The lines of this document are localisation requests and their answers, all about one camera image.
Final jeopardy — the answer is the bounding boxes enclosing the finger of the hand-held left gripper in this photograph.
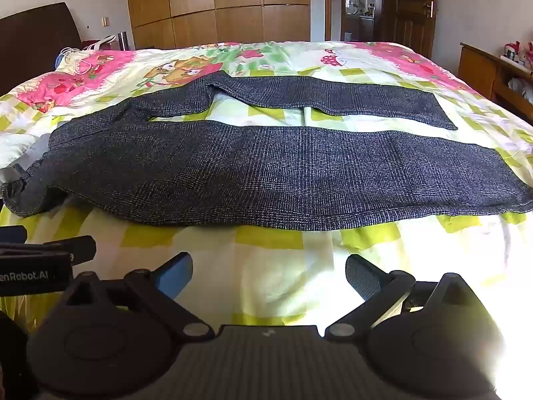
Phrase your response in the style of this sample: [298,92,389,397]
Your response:
[23,235,97,265]
[0,225,28,244]

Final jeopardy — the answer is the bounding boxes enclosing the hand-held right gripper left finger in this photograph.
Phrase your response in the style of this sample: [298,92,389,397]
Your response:
[62,252,216,342]

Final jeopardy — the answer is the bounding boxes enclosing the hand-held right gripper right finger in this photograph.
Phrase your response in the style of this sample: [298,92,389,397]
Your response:
[324,253,477,341]

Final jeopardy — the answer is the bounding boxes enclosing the grey plaid pants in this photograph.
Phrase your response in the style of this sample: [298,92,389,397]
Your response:
[0,71,533,234]

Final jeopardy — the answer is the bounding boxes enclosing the white pillow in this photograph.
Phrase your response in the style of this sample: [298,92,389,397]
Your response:
[0,131,53,172]

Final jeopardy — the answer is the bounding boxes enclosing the printed checkered bed sheet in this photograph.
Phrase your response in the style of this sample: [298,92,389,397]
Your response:
[0,41,533,330]

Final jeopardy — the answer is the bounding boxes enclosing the dark wooden headboard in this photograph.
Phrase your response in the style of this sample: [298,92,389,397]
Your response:
[0,2,84,96]

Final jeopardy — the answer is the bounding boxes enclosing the red and white bag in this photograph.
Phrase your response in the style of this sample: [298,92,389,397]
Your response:
[81,35,120,53]

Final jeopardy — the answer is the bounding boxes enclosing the wooden side cabinet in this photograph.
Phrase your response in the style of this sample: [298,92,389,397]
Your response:
[458,42,533,113]

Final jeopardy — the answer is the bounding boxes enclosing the cluttered counter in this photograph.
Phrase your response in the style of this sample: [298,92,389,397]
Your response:
[347,0,375,20]

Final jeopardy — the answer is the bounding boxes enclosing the stuffed toys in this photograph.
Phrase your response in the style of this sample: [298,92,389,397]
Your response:
[502,42,533,70]

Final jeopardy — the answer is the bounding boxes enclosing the wooden wardrobe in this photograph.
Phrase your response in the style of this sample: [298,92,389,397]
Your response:
[124,0,311,50]

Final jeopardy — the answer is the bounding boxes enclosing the dark wooden door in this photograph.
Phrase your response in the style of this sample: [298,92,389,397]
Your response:
[375,0,438,57]

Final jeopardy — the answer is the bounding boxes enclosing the white cable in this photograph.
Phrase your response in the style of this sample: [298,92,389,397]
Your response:
[58,46,91,78]

